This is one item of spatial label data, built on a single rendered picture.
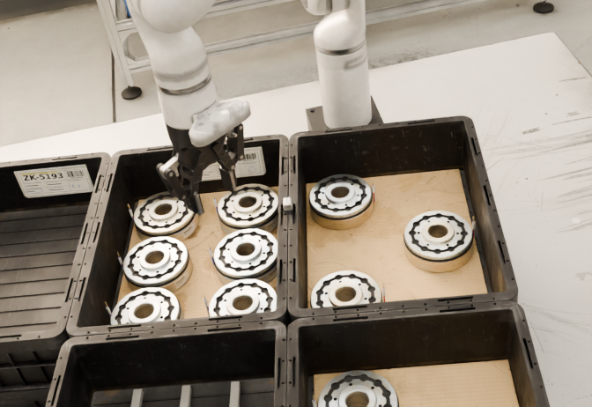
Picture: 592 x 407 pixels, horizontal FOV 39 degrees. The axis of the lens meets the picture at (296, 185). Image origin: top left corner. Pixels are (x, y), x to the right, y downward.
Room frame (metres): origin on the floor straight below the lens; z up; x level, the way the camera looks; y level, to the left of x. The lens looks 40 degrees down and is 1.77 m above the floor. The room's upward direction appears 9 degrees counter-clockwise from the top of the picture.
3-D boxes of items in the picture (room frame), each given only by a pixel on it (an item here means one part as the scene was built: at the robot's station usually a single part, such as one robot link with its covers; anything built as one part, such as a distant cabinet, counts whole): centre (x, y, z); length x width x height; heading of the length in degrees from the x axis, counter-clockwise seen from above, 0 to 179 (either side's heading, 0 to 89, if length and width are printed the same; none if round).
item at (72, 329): (0.94, 0.17, 0.92); 0.40 x 0.30 x 0.02; 174
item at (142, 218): (1.06, 0.22, 0.86); 0.10 x 0.10 x 0.01
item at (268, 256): (0.93, 0.09, 0.86); 0.10 x 0.10 x 0.01
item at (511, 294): (0.91, -0.13, 0.92); 0.40 x 0.30 x 0.02; 174
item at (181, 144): (0.92, 0.12, 1.10); 0.08 x 0.08 x 0.09
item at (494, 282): (0.91, -0.13, 0.87); 0.40 x 0.30 x 0.11; 174
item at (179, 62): (0.93, 0.12, 1.27); 0.09 x 0.07 x 0.15; 26
